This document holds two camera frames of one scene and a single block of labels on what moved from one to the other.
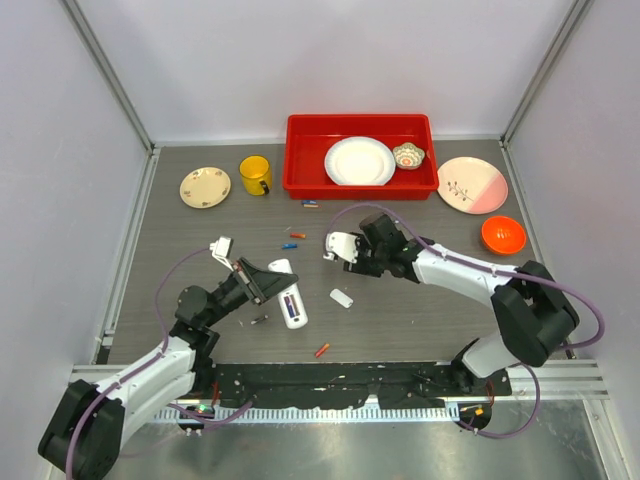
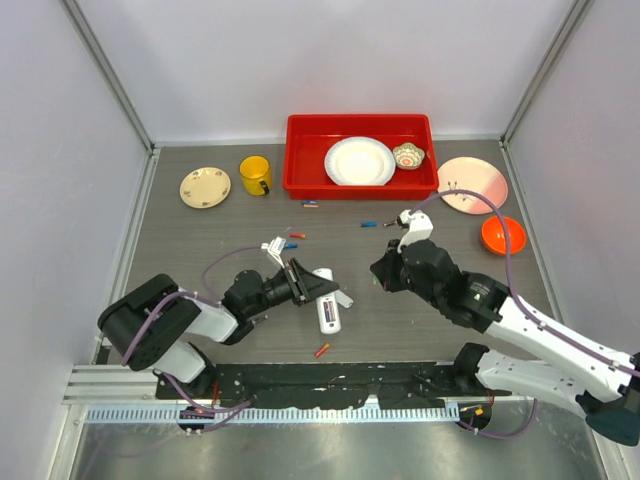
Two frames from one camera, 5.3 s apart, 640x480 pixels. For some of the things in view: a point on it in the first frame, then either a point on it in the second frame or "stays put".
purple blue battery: (289, 306) to (327, 311)
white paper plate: (360, 161) stays put
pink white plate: (472, 185) stays put
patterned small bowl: (408, 156) stays put
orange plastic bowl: (503, 235) stays put
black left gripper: (260, 284) to (305, 285)
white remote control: (291, 299) to (327, 307)
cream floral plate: (205, 187) stays put
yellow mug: (256, 174) stays put
